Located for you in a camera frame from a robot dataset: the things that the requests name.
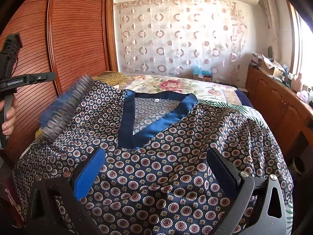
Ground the mustard patterned folded cloth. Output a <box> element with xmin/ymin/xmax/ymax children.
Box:
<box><xmin>92</xmin><ymin>71</ymin><xmax>125</xmax><ymax>86</ymax></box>

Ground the palm leaf printed blanket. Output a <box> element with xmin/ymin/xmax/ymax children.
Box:
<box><xmin>219</xmin><ymin>102</ymin><xmax>294</xmax><ymax>235</ymax></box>

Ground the window with wooden frame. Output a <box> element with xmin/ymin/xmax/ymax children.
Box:
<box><xmin>287</xmin><ymin>1</ymin><xmax>312</xmax><ymax>87</ymax></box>

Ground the sheer circle-patterned curtain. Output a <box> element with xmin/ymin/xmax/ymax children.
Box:
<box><xmin>115</xmin><ymin>0</ymin><xmax>247</xmax><ymax>81</ymax></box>

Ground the person's left hand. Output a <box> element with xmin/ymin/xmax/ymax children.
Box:
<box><xmin>2</xmin><ymin>97</ymin><xmax>19</xmax><ymax>136</ymax></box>

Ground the navy patterned silk shirt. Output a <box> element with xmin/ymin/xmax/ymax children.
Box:
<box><xmin>11</xmin><ymin>81</ymin><xmax>286</xmax><ymax>234</ymax></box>

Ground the pink bottle on cabinet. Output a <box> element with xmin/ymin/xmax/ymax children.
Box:
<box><xmin>292</xmin><ymin>73</ymin><xmax>303</xmax><ymax>92</ymax></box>

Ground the open cardboard box on cabinet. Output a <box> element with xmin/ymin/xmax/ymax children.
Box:
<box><xmin>259</xmin><ymin>55</ymin><xmax>285</xmax><ymax>78</ymax></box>

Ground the brown louvered wooden wardrobe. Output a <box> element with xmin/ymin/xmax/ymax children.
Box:
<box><xmin>1</xmin><ymin>0</ymin><xmax>116</xmax><ymax>164</ymax></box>

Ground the blue tissue box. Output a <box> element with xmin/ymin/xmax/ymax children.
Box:
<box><xmin>192</xmin><ymin>66</ymin><xmax>213</xmax><ymax>82</ymax></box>

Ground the long wooden side cabinet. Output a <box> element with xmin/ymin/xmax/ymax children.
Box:
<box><xmin>246</xmin><ymin>66</ymin><xmax>312</xmax><ymax>162</ymax></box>

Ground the floral bed quilt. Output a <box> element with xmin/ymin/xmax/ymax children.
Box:
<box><xmin>119</xmin><ymin>75</ymin><xmax>241</xmax><ymax>105</ymax></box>

